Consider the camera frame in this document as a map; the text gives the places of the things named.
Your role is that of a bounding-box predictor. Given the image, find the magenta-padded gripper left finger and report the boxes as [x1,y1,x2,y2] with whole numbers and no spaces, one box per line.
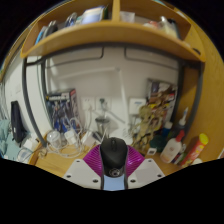
[63,143,105,191]

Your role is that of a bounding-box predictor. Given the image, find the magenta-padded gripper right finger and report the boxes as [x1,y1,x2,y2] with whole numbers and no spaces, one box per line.
[123,144,166,191]

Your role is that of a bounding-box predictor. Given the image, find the black computer mouse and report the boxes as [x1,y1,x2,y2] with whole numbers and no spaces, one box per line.
[99,136,130,178]

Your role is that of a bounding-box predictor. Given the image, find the dark green round container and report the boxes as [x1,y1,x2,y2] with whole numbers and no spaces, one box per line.
[148,134,167,154]

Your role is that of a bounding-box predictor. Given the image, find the white lotion bottle red pump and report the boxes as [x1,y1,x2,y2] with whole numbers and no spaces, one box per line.
[159,129,186,164]

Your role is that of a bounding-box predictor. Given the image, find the large white charger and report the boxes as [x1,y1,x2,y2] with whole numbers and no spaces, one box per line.
[81,130,97,148]

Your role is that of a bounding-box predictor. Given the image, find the small white charger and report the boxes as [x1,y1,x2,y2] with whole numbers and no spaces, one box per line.
[63,129,78,145]

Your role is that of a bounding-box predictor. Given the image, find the brown tree figure toy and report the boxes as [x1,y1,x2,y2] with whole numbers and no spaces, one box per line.
[132,104,162,152]

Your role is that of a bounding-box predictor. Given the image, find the small blue bottle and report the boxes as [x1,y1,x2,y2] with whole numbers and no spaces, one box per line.
[163,121,175,138]

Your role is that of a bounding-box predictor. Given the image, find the steel cup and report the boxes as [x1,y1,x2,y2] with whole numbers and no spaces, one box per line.
[95,116,111,138]

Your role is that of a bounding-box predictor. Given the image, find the red chip can yellow lid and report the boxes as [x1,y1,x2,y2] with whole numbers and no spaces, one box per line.
[179,133,210,168]

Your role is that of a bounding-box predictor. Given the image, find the robot model kit box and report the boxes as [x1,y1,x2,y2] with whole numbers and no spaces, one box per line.
[44,88,81,134]

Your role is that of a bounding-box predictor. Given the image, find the white desk lamp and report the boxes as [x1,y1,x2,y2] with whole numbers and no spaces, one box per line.
[58,66,135,142]

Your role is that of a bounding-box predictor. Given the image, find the teal cloth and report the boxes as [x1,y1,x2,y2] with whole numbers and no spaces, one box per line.
[0,119,22,162]

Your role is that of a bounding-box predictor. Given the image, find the black hanging bag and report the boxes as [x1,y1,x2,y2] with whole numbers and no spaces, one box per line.
[10,100,26,144]

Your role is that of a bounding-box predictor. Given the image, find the white cable tangle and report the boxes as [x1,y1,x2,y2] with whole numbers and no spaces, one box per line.
[39,109,102,160]

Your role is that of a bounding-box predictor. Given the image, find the white wall outlet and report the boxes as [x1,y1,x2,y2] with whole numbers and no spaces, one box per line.
[95,96,113,113]
[80,96,96,113]

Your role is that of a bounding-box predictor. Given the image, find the wooden shelf unit dark frame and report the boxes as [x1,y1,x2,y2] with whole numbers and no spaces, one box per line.
[19,0,206,148]

